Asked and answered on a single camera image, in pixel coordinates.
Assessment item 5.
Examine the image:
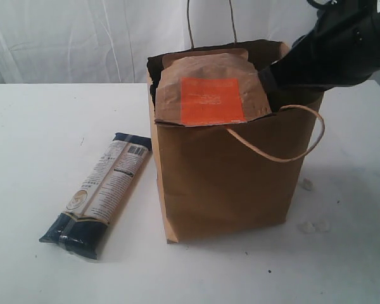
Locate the brown paper shopping bag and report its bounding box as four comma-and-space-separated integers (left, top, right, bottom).
147, 40, 324, 243

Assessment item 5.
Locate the white backdrop curtain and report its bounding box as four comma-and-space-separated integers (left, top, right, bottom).
0, 0, 380, 85

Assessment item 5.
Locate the brown kraft paper pouch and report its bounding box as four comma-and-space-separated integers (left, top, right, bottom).
155, 48, 272, 127

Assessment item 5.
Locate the blue spaghetti pasta packet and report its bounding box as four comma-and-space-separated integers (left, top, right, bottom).
39, 132, 152, 260

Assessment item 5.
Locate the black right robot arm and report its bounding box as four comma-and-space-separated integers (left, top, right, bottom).
258, 1, 380, 92

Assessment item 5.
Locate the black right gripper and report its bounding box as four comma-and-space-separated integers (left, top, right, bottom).
258, 6, 380, 92

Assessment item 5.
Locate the white crumb behind bag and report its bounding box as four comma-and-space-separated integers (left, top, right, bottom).
301, 178, 314, 191

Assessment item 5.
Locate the white crumb beside bag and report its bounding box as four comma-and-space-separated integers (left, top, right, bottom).
298, 222, 317, 234

